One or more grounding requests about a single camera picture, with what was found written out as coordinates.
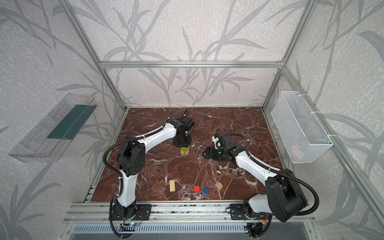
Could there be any plain wood block three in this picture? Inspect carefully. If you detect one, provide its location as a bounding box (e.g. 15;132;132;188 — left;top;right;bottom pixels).
181;150;189;156

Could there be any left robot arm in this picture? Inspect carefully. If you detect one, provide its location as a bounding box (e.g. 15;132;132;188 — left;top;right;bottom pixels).
102;115;195;212

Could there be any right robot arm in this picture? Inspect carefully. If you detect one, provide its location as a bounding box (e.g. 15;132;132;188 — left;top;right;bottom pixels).
202;133;320;222

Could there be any wide striped wood block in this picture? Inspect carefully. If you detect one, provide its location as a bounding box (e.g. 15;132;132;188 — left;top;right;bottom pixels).
169;180;176;193

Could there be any small wood cube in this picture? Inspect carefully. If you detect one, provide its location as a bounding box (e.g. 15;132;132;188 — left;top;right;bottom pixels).
215;182;223;191

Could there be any red cube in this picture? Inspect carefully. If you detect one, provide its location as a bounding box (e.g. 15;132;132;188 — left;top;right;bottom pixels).
194;186;201;193

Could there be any pink object in basket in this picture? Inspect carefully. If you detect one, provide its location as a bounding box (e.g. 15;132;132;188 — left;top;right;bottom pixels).
291;144;304;158

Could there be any clear plastic bin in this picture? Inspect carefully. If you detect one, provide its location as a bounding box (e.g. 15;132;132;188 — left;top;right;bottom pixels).
9;94;97;163

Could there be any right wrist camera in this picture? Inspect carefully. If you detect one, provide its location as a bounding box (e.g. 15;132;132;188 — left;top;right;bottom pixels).
212;136;221;149

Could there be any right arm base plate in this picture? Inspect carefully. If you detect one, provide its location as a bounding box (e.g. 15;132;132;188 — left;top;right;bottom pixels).
229;204;269;221

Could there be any aluminium frame crossbar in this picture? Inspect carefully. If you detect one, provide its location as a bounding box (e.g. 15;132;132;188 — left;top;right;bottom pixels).
99;61;283;68

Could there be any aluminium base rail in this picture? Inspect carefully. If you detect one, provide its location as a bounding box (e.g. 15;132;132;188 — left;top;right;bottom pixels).
62;200;316;224

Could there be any white wire basket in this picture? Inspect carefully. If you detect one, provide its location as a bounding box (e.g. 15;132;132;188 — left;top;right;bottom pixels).
272;91;333;164

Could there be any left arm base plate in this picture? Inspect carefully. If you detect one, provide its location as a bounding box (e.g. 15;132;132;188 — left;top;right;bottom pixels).
110;204;152;221

